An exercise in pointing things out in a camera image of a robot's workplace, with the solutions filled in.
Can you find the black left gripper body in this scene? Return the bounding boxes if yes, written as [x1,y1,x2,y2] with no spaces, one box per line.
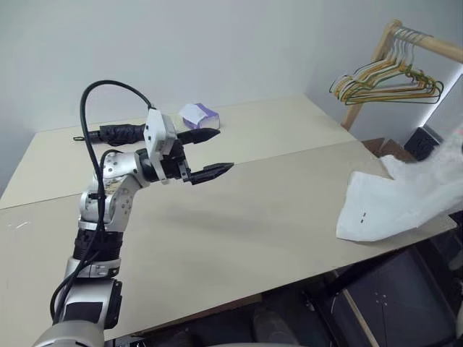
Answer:
[158,138,193,184]

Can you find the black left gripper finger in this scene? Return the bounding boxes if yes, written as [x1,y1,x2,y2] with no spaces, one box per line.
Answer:
[177,127,221,145]
[190,162,236,187]

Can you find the white shorts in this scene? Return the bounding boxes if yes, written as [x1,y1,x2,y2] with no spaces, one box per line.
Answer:
[335,121,463,244]

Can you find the purple white tissue box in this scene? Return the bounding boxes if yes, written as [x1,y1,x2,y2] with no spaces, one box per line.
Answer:
[177,102,222,130]

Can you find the dark rounded shape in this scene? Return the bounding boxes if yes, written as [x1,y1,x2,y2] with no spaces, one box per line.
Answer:
[252,306,291,341]

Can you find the brown cardboard box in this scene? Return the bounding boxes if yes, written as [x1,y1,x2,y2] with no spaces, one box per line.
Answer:
[360,136,416,164]

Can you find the light wooden slat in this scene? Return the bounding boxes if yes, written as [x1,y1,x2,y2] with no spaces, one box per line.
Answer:
[341,288,381,347]

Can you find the black box device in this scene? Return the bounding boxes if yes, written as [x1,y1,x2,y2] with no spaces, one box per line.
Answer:
[403,126,445,163]

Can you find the wooden clothes rack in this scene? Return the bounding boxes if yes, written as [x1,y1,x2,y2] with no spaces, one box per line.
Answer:
[339,20,463,133]

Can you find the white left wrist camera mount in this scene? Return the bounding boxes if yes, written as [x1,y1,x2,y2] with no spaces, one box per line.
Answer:
[142,107,179,186]

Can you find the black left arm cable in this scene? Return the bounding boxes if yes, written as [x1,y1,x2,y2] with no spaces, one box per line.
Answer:
[49,80,157,327]

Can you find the wire clothes hangers bunch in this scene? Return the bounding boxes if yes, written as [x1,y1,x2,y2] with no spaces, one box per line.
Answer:
[334,30,441,103]

